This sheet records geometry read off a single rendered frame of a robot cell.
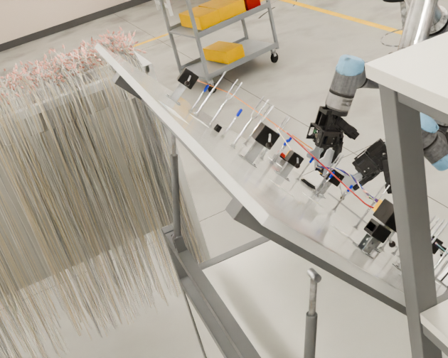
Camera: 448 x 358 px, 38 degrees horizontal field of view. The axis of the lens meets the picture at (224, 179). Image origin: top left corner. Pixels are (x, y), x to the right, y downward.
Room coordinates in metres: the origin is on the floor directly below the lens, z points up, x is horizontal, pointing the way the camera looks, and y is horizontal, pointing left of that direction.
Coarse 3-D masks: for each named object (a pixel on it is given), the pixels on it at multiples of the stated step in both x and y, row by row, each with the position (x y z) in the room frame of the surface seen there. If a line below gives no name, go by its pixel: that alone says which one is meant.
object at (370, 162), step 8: (376, 144) 1.77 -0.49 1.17; (384, 144) 1.75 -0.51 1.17; (368, 152) 1.78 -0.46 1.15; (376, 152) 1.75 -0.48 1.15; (384, 152) 1.75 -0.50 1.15; (360, 160) 1.76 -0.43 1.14; (368, 160) 1.74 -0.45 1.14; (376, 160) 1.75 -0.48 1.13; (360, 168) 1.75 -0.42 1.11; (368, 168) 1.74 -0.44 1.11; (376, 168) 1.73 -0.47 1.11; (368, 176) 1.73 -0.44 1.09
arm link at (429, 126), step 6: (420, 114) 1.74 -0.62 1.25; (426, 120) 1.71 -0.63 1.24; (432, 120) 1.72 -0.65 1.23; (426, 126) 1.70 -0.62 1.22; (432, 126) 1.70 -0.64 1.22; (438, 126) 1.71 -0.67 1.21; (426, 132) 1.70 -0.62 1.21; (432, 132) 1.70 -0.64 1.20; (426, 138) 1.70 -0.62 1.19; (432, 138) 1.70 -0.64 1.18; (426, 144) 1.70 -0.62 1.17
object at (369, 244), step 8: (368, 224) 1.03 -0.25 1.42; (376, 224) 1.01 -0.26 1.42; (368, 232) 1.01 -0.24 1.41; (376, 232) 1.00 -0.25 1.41; (384, 232) 1.01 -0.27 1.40; (368, 240) 1.02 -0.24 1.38; (376, 240) 1.01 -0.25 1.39; (384, 240) 1.01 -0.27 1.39; (360, 248) 1.01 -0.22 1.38; (368, 248) 1.01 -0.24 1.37
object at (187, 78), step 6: (186, 72) 1.60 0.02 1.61; (192, 72) 1.60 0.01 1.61; (180, 78) 1.60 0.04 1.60; (186, 78) 1.60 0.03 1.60; (192, 78) 1.60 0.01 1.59; (180, 84) 1.61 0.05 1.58; (186, 84) 1.54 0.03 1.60; (192, 84) 1.60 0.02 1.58; (174, 90) 1.62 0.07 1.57; (180, 90) 1.61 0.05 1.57; (168, 96) 1.61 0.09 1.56; (174, 96) 1.61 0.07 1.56; (180, 96) 1.61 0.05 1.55
